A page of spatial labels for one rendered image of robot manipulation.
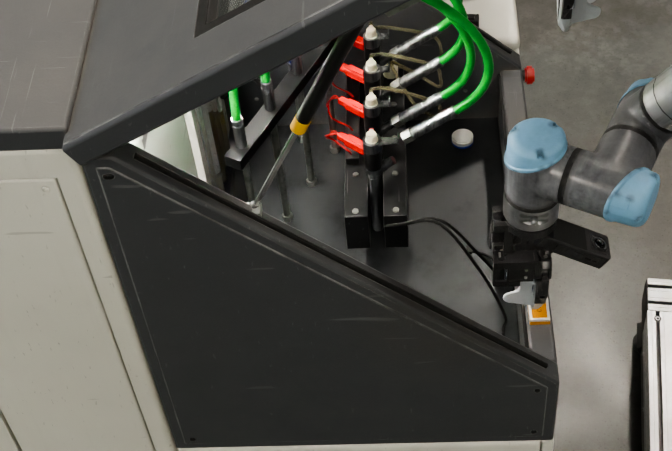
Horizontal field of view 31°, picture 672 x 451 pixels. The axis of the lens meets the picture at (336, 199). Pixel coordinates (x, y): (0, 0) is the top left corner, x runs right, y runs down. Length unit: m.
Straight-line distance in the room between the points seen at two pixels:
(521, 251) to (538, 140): 0.22
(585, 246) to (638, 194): 0.20
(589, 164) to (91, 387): 0.78
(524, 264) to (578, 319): 1.33
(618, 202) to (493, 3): 0.82
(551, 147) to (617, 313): 1.53
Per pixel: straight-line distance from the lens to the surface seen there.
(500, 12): 2.27
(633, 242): 3.19
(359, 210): 1.94
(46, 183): 1.47
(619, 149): 1.58
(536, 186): 1.57
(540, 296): 1.76
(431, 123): 1.84
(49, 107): 1.43
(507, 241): 1.69
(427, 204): 2.14
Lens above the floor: 2.45
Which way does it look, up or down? 48 degrees down
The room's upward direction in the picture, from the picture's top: 6 degrees counter-clockwise
